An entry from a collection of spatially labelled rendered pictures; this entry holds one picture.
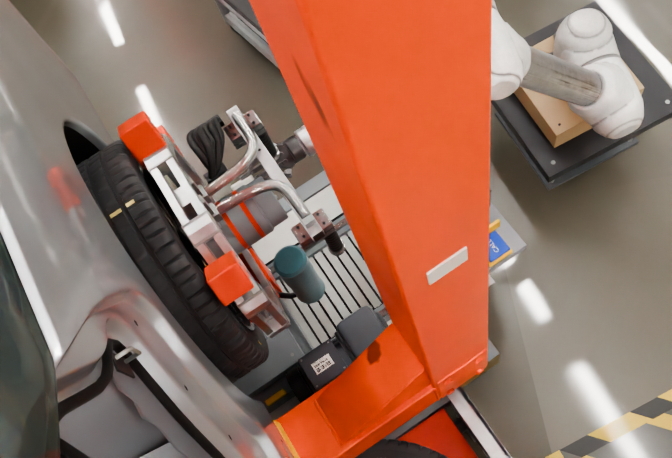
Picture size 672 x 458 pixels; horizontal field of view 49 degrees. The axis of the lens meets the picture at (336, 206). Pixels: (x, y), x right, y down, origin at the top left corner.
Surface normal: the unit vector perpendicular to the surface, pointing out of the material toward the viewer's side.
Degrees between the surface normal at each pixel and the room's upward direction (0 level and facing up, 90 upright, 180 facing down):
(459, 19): 90
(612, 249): 0
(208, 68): 0
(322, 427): 0
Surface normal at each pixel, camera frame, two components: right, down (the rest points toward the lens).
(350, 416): -0.64, 0.00
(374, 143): 0.53, 0.73
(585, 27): -0.21, -0.48
